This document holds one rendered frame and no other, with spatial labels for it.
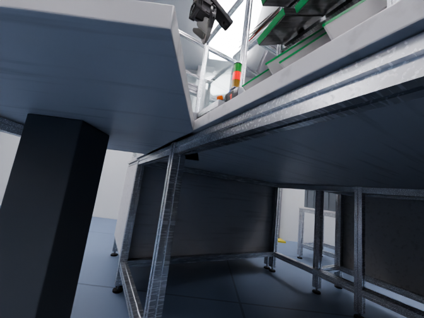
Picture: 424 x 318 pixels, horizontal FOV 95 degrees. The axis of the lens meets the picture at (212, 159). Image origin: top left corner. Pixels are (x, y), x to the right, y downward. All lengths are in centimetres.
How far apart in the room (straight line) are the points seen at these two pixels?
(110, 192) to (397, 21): 379
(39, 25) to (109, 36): 8
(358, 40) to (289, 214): 359
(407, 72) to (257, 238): 187
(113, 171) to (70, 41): 357
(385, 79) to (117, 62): 31
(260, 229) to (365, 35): 186
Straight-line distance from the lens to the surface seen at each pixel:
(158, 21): 25
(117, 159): 385
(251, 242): 197
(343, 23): 55
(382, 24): 27
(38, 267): 72
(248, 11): 151
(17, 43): 38
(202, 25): 87
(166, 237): 71
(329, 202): 263
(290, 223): 380
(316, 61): 29
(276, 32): 77
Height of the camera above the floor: 68
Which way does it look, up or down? 9 degrees up
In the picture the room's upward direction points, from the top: 7 degrees clockwise
